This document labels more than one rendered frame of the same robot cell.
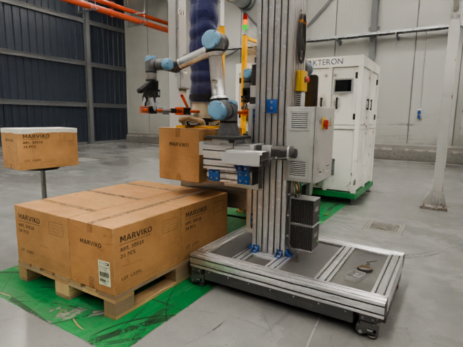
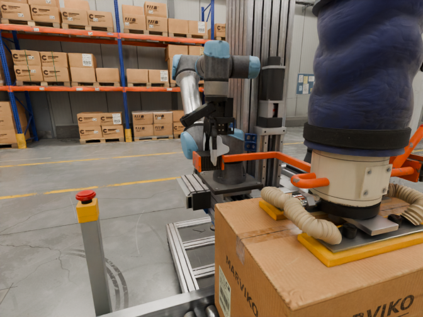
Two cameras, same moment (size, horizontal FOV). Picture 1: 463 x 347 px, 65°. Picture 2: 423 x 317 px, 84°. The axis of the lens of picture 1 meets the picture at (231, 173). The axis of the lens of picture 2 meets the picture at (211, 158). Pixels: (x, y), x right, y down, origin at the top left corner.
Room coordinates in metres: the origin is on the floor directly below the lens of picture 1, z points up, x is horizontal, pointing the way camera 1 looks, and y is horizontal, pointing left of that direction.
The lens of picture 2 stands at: (3.67, 0.34, 1.41)
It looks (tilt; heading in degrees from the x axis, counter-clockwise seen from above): 15 degrees down; 220
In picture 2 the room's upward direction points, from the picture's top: straight up
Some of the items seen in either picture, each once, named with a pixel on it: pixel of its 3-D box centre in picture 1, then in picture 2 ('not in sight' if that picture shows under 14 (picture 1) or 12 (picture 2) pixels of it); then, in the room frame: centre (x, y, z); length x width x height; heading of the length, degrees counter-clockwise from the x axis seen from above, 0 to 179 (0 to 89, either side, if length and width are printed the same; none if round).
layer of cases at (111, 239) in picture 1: (131, 223); not in sight; (2.69, 0.77, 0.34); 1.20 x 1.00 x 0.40; 149
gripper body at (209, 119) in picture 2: (247, 95); (218, 116); (3.08, -0.12, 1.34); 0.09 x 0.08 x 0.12; 147
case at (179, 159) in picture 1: (202, 151); (330, 278); (3.00, 0.24, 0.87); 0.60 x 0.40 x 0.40; 147
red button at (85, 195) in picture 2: not in sight; (85, 197); (3.34, -0.57, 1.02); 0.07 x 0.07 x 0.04
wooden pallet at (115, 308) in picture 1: (132, 257); not in sight; (2.69, 0.77, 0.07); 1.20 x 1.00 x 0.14; 149
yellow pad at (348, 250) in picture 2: (193, 124); (371, 230); (3.05, 0.32, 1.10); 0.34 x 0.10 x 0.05; 147
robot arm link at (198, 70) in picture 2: not in sight; (212, 66); (3.02, -0.20, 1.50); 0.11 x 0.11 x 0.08; 56
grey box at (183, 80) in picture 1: (184, 75); not in sight; (4.22, 0.55, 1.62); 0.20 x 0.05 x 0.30; 149
